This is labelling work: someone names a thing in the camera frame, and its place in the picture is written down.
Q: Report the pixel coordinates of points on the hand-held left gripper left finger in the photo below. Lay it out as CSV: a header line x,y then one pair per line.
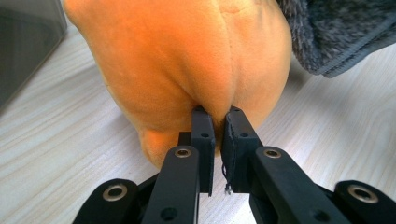
x,y
204,143

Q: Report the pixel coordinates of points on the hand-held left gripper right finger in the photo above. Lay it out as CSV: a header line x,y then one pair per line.
x,y
238,146

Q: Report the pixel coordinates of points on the orange plush toy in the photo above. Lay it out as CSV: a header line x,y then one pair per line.
x,y
174,56

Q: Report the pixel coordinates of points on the grey fluffy towel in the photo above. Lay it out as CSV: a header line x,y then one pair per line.
x,y
336,34

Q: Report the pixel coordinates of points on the grey metal box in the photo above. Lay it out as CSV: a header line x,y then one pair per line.
x,y
25,46

